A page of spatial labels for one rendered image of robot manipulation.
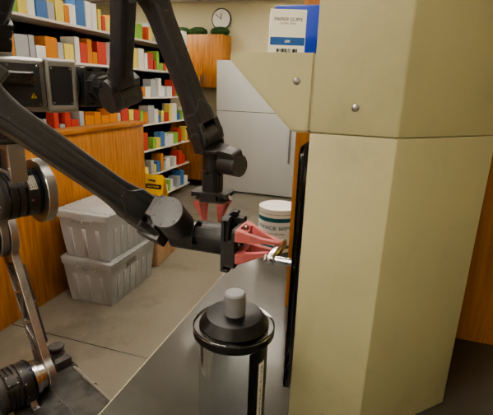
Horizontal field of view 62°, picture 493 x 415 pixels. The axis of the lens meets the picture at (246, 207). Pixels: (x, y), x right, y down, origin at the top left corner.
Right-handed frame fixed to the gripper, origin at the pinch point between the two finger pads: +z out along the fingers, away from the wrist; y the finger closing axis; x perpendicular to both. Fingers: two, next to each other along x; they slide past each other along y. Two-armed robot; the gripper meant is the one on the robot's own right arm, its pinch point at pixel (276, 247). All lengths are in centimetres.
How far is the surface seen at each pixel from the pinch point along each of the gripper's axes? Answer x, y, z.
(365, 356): -10.7, -10.4, 16.8
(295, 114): -10.8, 23.4, 4.0
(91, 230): 143, -66, -154
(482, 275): 26.3, -9.9, 39.2
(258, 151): 477, -57, -141
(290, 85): -10.8, 27.0, 3.1
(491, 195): 26.2, 7.4, 37.8
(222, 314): -20.8, -2.0, -1.9
